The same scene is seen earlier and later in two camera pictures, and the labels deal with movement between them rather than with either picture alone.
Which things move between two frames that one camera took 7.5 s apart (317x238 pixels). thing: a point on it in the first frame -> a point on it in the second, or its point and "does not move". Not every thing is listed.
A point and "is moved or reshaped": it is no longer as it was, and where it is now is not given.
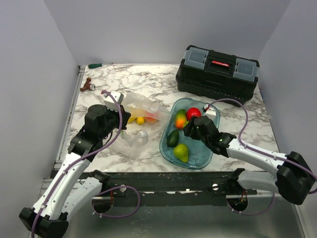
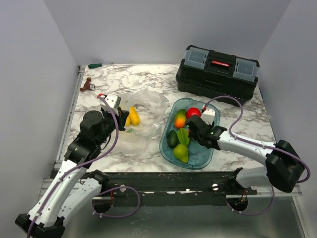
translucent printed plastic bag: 137,105 is moved or reshaped
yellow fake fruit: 140,120 is moved or reshaped
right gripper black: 188,129 does not move
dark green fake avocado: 173,138 does not move
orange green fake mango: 181,118 does not move
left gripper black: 126,115 does not move
